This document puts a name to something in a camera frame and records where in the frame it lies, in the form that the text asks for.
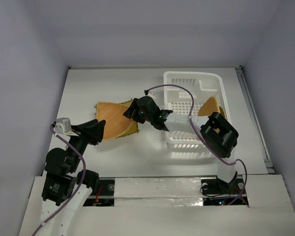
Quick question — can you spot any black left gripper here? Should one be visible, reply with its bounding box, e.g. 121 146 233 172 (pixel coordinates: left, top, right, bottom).
66 118 106 171

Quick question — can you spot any rounded woven bamboo tray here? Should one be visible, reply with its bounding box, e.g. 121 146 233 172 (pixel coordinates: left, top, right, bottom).
96 101 133 141

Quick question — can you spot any square woven bamboo tray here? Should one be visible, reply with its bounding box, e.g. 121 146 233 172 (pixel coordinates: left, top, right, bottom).
93 98 141 138

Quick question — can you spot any round woven bamboo plate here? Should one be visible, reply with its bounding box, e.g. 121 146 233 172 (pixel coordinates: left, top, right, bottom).
198 96 227 118

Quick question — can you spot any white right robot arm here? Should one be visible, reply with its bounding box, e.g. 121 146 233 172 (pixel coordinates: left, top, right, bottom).
95 96 239 193

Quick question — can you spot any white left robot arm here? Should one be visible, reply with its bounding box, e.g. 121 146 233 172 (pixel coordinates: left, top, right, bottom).
33 118 106 236

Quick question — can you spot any white plastic dish rack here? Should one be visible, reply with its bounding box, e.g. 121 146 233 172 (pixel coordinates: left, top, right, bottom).
164 71 231 149

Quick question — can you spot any white foam front panel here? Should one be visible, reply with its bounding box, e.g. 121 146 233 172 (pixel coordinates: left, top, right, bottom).
18 174 295 236

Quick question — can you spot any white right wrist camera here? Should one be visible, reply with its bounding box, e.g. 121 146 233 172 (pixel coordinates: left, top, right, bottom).
144 89 156 100

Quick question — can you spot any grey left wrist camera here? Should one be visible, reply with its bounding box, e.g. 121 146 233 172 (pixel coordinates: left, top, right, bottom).
54 118 72 135

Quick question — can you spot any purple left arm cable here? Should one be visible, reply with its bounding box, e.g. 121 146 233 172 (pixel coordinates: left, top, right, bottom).
27 124 87 236

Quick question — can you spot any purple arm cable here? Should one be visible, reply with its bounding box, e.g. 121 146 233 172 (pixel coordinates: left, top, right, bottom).
27 124 87 236
147 84 247 206

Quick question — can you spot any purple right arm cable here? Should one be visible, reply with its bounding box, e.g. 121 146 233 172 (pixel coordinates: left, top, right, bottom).
147 84 247 206

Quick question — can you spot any aluminium side rail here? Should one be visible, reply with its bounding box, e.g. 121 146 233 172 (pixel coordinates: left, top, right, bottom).
235 66 276 175

